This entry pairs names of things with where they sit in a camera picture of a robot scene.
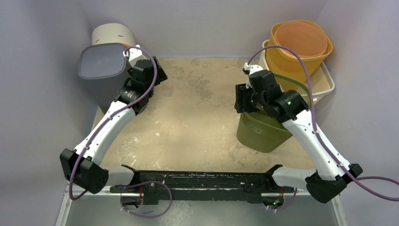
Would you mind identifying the green slatted waste bin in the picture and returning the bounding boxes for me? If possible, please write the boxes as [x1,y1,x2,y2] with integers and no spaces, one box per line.
[237,74,310,153]

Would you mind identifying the cream drawer cabinet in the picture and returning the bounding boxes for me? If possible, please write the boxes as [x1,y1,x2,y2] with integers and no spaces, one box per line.
[91,23,136,47]

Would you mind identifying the white perforated plastic basket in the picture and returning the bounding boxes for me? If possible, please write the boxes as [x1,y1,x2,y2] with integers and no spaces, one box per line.
[258,40,335,106]

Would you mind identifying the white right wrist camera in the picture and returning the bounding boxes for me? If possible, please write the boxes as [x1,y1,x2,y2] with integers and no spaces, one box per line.
[243,63,264,89]

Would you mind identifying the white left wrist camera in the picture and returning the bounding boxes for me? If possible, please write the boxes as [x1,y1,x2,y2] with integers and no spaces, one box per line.
[123,48,148,67]

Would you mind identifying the aluminium frame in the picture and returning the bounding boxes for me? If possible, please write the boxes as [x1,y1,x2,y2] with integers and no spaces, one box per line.
[56,188,347,226]

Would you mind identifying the grey slatted waste bin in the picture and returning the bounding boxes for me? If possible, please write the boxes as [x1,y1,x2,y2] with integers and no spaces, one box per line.
[78,43,132,114]

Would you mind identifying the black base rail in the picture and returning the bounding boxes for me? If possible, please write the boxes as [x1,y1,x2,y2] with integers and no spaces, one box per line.
[106,165,294,205]

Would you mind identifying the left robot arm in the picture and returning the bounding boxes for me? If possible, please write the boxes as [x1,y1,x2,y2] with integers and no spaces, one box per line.
[60,56,168,200]

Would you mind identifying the yellow slatted waste bin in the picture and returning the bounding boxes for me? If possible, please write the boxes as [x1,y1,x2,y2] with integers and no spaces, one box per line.
[265,20,333,82]

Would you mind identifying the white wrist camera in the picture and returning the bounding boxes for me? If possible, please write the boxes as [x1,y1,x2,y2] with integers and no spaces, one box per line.
[243,63,264,89]
[123,48,148,67]

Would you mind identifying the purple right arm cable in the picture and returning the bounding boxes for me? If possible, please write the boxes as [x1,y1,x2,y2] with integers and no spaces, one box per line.
[247,45,399,213]

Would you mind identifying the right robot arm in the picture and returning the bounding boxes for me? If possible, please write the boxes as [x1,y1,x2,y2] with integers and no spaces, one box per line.
[234,67,363,203]

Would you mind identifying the orange plastic bucket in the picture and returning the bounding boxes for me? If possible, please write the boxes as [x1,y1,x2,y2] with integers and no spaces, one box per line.
[272,21,328,58]

